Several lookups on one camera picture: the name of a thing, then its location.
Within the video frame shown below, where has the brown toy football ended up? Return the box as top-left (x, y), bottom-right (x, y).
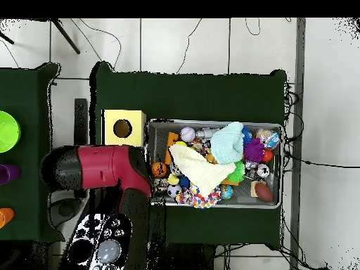
top-left (254, 182), bottom-right (274, 203)

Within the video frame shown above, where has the wooden box with three holes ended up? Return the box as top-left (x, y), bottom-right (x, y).
top-left (101, 109), bottom-right (147, 148)

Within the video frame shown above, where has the silver mesh bin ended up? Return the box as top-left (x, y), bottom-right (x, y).
top-left (144, 119), bottom-right (284, 210)

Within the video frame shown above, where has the white toy baseball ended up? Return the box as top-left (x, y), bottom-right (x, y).
top-left (179, 126), bottom-right (197, 143)

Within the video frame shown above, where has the cream waffle cloth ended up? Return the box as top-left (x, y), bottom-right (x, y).
top-left (168, 143), bottom-right (238, 198)

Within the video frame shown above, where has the orange toy basketball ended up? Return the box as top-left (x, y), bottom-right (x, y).
top-left (150, 161), bottom-right (169, 179)

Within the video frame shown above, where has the mint waffle cloth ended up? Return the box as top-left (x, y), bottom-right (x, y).
top-left (210, 121), bottom-right (245, 165)

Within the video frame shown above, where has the colourful patterned cloth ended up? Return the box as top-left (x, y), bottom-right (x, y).
top-left (174, 185), bottom-right (223, 209)

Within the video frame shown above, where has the purple spiky rubber toy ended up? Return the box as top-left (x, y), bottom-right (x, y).
top-left (243, 137), bottom-right (266, 164)

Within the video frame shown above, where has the black tripod leg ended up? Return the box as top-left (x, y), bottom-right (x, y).
top-left (51, 18), bottom-right (82, 55)

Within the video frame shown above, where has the dark green side tablecloth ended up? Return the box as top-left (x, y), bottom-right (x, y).
top-left (0, 62), bottom-right (66, 244)

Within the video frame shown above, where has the bright green bowl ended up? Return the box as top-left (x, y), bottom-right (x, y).
top-left (0, 110), bottom-right (22, 154)

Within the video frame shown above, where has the purple plastic cup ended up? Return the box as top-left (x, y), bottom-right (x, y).
top-left (0, 164), bottom-right (21, 186)

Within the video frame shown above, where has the orange plastic cup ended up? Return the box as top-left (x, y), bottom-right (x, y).
top-left (0, 207), bottom-right (15, 229)

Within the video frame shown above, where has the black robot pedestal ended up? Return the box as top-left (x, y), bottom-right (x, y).
top-left (148, 243), bottom-right (216, 270)

